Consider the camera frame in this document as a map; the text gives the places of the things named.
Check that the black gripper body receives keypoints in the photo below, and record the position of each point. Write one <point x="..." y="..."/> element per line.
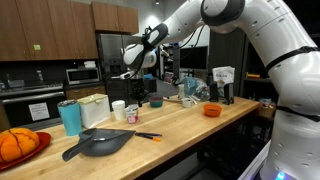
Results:
<point x="139" y="90"/>

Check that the white and pink container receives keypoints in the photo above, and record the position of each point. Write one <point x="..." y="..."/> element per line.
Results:
<point x="132" y="116"/>

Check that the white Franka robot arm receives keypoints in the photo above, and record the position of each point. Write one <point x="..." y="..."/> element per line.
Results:
<point x="283" y="43"/>

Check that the white box with green lid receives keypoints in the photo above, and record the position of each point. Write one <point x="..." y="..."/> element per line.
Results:
<point x="95" y="111"/>

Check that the teal bowl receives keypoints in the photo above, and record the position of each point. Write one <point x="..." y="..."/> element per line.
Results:
<point x="156" y="102"/>

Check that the white foam cup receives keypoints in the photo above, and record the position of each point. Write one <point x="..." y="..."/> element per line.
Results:
<point x="118" y="110"/>

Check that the dark blue marker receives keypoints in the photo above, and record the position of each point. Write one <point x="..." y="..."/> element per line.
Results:
<point x="150" y="134"/>

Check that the orange capped marker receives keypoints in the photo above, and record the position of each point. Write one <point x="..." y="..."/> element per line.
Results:
<point x="151" y="137"/>

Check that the white mug with dark soil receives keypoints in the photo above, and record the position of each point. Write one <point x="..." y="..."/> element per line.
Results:
<point x="187" y="103"/>

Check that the black steel refrigerator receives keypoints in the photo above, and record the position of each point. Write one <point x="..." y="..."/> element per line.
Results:
<point x="110" y="50"/>

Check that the brown base cabinet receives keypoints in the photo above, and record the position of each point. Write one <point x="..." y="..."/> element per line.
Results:
<point x="85" y="92"/>

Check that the grey dustpan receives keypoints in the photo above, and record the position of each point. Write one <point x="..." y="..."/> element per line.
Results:
<point x="103" y="141"/>

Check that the stacked white bowls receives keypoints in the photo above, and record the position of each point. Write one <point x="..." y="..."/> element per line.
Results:
<point x="90" y="64"/>

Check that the clear plastic bag blue contents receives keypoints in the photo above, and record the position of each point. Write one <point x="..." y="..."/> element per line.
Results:
<point x="196" y="87"/>

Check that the steel microwave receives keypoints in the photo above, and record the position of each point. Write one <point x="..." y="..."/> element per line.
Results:
<point x="82" y="76"/>

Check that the black monitor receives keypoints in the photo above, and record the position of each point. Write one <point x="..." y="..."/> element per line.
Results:
<point x="196" y="58"/>

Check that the teal tumbler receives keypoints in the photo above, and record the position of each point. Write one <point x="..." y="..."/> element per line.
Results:
<point x="70" y="118"/>

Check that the orange bowl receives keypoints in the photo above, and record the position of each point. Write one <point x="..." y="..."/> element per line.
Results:
<point x="212" y="110"/>

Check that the black bottle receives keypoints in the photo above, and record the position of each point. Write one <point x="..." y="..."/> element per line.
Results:
<point x="214" y="92"/>

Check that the white printed paper bag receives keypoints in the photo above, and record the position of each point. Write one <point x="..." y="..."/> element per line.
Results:
<point x="224" y="75"/>

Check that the black speaker box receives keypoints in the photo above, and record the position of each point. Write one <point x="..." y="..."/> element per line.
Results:
<point x="228" y="94"/>

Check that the white sign on oven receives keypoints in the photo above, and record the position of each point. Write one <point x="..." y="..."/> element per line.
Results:
<point x="39" y="111"/>

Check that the clear bottle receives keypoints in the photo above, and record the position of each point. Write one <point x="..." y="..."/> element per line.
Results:
<point x="40" y="76"/>

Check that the red plate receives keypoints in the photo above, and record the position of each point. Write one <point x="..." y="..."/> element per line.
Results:
<point x="43" y="140"/>

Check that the green sticky note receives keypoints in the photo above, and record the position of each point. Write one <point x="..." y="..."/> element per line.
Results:
<point x="37" y="47"/>

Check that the black oven range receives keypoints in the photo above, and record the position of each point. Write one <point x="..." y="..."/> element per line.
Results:
<point x="20" y="100"/>

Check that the orange item on shelf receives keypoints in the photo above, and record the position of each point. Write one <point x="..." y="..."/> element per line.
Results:
<point x="253" y="75"/>

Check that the dark shelf unit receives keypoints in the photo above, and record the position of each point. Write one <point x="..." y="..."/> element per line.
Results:
<point x="256" y="88"/>

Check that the orange pumpkin plush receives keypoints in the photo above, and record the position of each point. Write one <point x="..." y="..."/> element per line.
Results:
<point x="18" y="143"/>

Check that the wicker basket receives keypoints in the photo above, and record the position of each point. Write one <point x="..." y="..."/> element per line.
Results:
<point x="265" y="111"/>

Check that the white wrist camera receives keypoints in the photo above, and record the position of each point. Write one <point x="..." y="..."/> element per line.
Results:
<point x="124" y="75"/>

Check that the small brown wall cabinet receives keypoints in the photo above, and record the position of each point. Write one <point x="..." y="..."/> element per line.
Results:
<point x="115" y="18"/>

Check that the wide brown wall cabinet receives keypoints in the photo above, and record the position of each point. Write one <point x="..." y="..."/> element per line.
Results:
<point x="53" y="30"/>

